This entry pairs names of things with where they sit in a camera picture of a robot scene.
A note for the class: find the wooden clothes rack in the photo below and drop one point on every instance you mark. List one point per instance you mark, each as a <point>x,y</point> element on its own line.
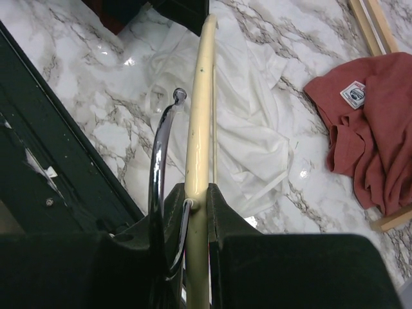
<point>380,41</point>

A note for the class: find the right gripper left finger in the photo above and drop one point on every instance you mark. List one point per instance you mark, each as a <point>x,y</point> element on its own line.
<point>84,270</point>

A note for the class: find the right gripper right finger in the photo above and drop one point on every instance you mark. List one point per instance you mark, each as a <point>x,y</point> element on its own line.
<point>250,269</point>

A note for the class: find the cream wooden hanger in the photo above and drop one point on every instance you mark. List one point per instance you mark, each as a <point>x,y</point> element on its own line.
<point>200,169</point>

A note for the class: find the white tank top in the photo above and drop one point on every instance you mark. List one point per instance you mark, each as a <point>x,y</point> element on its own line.
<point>253,156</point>

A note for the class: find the red graphic tank top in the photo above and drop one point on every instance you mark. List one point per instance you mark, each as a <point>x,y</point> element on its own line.
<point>366,106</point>

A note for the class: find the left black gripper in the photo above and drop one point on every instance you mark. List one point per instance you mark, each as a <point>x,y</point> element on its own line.
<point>115,15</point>

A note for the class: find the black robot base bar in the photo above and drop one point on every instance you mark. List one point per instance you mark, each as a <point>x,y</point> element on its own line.
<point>52,178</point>

